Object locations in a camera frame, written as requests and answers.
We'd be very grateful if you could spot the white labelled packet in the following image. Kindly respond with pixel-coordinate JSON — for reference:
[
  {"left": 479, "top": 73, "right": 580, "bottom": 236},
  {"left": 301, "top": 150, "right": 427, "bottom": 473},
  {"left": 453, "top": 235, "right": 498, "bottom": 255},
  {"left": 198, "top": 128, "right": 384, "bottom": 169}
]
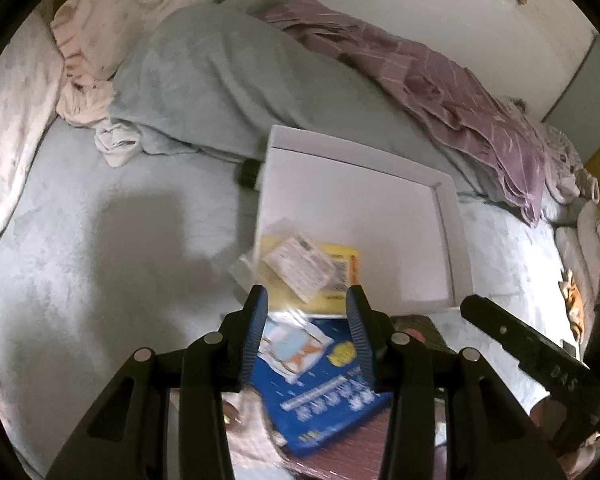
[{"left": 262, "top": 234, "right": 348, "bottom": 304}]

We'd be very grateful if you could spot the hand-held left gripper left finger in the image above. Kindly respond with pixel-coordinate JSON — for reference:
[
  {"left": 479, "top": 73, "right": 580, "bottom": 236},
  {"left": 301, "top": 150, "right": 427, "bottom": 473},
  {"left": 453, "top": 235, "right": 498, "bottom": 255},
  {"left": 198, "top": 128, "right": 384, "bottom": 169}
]
[{"left": 45, "top": 284, "right": 270, "bottom": 480}]

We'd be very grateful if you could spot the white cardboard box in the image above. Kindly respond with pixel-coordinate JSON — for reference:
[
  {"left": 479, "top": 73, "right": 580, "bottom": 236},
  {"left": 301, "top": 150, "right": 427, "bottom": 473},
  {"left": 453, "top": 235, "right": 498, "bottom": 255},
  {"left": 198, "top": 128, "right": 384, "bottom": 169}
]
[{"left": 254, "top": 125, "right": 473, "bottom": 312}]

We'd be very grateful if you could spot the white crumpled cloth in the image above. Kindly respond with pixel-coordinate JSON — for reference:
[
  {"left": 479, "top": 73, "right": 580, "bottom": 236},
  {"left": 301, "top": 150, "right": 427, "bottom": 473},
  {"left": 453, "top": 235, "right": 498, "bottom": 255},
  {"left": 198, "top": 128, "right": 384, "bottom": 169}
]
[{"left": 95, "top": 119, "right": 147, "bottom": 169}]

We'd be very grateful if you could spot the light blue bed sheet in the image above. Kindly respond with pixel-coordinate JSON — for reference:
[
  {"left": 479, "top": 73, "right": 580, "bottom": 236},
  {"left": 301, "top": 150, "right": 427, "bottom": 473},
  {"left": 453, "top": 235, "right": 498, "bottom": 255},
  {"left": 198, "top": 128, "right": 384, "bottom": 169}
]
[{"left": 0, "top": 120, "right": 597, "bottom": 480}]

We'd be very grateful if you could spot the lilac floral garment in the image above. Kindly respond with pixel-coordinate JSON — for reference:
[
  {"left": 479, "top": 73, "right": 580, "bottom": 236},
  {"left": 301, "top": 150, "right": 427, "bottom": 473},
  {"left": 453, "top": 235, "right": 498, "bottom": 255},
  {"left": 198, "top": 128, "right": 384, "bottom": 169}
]
[{"left": 500, "top": 97, "right": 600, "bottom": 207}]

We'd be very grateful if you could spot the pink crumpled cloth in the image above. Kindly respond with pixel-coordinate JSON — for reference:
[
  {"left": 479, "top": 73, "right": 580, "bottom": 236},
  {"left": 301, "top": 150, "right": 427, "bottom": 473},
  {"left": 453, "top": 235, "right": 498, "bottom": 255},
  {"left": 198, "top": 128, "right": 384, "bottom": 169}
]
[{"left": 50, "top": 0, "right": 212, "bottom": 129}]

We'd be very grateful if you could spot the orange plush toy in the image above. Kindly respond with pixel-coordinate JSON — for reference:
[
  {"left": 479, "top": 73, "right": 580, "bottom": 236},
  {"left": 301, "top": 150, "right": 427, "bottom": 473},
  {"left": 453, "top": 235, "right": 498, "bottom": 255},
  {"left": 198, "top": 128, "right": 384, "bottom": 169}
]
[{"left": 558, "top": 268, "right": 586, "bottom": 337}]

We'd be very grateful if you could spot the person's right hand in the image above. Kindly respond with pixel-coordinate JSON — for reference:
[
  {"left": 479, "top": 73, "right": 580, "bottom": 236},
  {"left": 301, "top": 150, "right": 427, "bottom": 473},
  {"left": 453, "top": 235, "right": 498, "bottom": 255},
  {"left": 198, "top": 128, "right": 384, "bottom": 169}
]
[{"left": 529, "top": 394, "right": 600, "bottom": 468}]

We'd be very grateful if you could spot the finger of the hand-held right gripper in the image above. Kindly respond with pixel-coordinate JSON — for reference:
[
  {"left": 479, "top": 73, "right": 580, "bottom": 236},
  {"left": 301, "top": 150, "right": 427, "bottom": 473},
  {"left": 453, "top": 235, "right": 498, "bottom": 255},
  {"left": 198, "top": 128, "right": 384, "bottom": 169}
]
[{"left": 460, "top": 294, "right": 600, "bottom": 417}]

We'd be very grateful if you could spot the floral packet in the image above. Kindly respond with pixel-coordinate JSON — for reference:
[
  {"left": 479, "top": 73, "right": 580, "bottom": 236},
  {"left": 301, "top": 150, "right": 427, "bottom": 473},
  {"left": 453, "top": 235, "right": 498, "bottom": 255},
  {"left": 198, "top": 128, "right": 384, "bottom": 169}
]
[{"left": 224, "top": 389, "right": 292, "bottom": 472}]

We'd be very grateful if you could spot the cream quilt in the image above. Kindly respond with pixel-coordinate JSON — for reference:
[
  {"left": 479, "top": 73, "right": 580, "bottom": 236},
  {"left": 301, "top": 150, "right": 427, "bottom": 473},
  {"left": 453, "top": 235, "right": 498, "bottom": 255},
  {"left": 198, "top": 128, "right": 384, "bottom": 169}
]
[{"left": 554, "top": 200, "right": 600, "bottom": 312}]

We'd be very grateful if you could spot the floral pillow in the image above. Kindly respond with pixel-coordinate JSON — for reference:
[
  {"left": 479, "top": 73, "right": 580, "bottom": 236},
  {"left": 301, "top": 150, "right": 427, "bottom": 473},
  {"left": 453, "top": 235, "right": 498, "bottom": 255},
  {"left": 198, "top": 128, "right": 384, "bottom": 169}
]
[{"left": 0, "top": 25, "right": 66, "bottom": 257}]

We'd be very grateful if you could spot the purple striped cloth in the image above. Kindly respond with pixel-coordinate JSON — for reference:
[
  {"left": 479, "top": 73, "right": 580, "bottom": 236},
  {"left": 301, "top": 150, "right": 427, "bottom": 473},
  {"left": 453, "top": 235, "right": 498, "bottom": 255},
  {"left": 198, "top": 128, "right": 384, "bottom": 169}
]
[{"left": 260, "top": 0, "right": 556, "bottom": 229}]

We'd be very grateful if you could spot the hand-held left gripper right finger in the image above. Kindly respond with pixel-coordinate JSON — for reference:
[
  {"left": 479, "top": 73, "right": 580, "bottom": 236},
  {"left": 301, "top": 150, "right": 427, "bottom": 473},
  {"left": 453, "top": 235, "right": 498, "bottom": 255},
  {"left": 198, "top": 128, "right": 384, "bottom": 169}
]
[{"left": 346, "top": 285, "right": 556, "bottom": 480}]

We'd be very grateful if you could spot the small black object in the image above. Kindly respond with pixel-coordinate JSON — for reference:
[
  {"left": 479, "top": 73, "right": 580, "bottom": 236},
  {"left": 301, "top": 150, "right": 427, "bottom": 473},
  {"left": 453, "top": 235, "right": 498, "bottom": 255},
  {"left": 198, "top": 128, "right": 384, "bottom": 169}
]
[{"left": 237, "top": 158, "right": 264, "bottom": 192}]

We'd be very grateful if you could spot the yellow packet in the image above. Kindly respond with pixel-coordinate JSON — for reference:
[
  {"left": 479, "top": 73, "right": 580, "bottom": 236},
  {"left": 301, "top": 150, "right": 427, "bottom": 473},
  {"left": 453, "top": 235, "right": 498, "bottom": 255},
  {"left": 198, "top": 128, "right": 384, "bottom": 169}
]
[{"left": 257, "top": 237, "right": 363, "bottom": 317}]

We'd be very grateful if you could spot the grey-blue blanket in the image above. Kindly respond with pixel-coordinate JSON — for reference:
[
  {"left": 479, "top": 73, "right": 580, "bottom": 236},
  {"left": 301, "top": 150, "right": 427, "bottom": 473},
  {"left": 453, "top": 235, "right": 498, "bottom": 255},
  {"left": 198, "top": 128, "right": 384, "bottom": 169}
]
[{"left": 109, "top": 0, "right": 556, "bottom": 221}]

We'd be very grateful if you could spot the dark striped packet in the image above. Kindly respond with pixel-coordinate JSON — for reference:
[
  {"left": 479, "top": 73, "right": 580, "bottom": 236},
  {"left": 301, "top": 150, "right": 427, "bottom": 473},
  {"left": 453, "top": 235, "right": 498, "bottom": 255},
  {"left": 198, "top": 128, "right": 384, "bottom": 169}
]
[{"left": 284, "top": 402, "right": 394, "bottom": 480}]

